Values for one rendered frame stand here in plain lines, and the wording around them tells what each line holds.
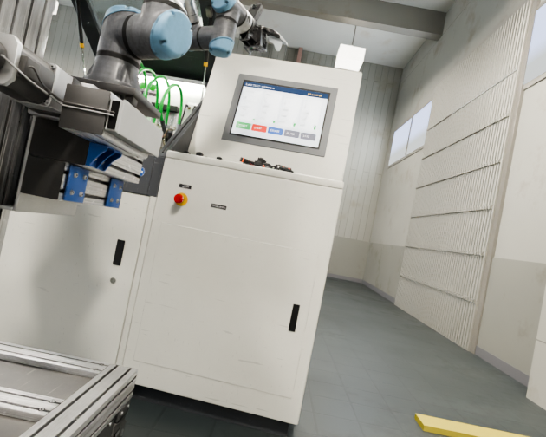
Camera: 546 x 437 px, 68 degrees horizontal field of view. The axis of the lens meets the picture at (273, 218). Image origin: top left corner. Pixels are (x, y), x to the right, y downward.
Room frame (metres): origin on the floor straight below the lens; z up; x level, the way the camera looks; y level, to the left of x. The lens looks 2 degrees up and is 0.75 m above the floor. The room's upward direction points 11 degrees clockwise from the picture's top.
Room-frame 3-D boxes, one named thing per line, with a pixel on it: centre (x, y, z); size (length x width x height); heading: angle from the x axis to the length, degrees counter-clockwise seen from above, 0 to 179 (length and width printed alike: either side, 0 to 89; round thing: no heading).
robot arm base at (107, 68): (1.13, 0.51, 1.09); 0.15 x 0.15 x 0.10
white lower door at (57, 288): (1.62, 0.81, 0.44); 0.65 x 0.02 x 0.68; 83
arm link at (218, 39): (1.31, 0.29, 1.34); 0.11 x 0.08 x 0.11; 63
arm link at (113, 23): (1.13, 0.51, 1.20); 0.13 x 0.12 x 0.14; 63
